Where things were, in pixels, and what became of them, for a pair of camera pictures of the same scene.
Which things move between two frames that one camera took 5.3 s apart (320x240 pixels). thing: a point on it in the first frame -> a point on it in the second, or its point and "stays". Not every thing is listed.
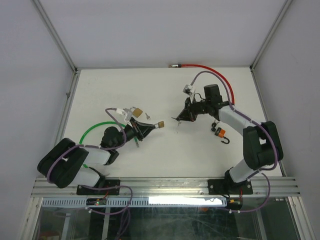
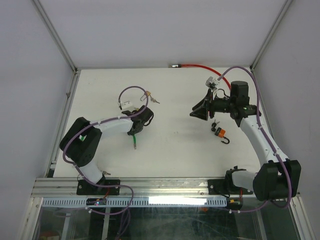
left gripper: (144, 129) -> (131, 133)
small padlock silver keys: (178, 119) -> (153, 100)
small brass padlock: (161, 124) -> (148, 93)
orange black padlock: (221, 133) stays
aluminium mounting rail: (262, 187) stays
